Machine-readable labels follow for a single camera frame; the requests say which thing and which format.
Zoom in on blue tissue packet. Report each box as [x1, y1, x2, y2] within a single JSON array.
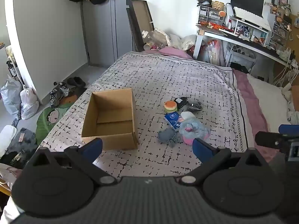
[[164, 112, 184, 131]]

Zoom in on white cables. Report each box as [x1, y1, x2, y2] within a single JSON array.
[[273, 58, 299, 88]]

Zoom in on grey sneakers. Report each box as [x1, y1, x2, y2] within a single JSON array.
[[49, 82, 70, 107]]

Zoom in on white wire rack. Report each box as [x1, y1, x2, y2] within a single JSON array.
[[225, 44, 257, 73]]

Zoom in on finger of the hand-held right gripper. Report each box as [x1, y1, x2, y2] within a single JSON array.
[[255, 131, 293, 153], [278, 124, 299, 135]]

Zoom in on green cartoon floor mat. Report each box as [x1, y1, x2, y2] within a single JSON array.
[[36, 87, 87, 145]]

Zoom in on white desk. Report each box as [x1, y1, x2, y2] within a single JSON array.
[[193, 24, 299, 69]]

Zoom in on white monitor riser shelf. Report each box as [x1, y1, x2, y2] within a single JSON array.
[[228, 15, 272, 47]]

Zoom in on grey plastic bag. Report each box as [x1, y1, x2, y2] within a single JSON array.
[[0, 75, 23, 115]]

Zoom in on grey plush toy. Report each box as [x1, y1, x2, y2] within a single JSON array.
[[158, 128, 180, 148]]

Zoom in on white black-patterned blanket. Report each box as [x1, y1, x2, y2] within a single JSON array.
[[35, 51, 249, 181]]

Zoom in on clear drawer organizer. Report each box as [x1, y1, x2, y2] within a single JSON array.
[[198, 5, 226, 26]]

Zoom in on blue and pink plush toy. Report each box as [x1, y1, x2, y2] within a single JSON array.
[[179, 118, 211, 145]]

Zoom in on black fabric pouch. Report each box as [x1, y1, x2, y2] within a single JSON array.
[[173, 97, 189, 110]]

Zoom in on pink bed sheet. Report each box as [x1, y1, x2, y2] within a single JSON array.
[[142, 46, 279, 164]]

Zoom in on crumpled white plastic bag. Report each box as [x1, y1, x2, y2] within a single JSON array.
[[169, 34, 198, 52]]

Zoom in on white keyboard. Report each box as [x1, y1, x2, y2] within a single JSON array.
[[233, 6, 263, 21]]

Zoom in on grey door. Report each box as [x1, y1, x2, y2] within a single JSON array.
[[81, 0, 139, 67]]

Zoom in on grey fabric pouch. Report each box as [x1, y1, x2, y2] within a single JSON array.
[[186, 99, 203, 112]]

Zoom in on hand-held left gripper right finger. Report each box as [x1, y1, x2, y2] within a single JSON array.
[[179, 138, 274, 187]]

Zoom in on brown leaning board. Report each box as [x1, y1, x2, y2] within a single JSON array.
[[126, 0, 155, 52]]

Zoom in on dark slippers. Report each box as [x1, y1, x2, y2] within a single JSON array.
[[66, 76, 87, 88]]

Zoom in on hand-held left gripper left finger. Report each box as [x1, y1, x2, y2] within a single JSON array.
[[24, 138, 118, 187]]

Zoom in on white duvet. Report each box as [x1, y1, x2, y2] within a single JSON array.
[[246, 73, 299, 131]]

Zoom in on dark clothes pile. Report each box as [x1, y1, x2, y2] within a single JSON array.
[[4, 127, 38, 167]]

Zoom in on white soft pad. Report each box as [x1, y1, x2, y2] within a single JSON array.
[[180, 111, 197, 122]]

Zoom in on burger plush toy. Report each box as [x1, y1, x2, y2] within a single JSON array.
[[164, 100, 178, 113]]

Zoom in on black computer monitor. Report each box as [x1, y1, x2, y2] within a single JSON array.
[[230, 0, 265, 18]]

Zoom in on brown cardboard box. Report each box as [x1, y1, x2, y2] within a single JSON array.
[[81, 87, 140, 151]]

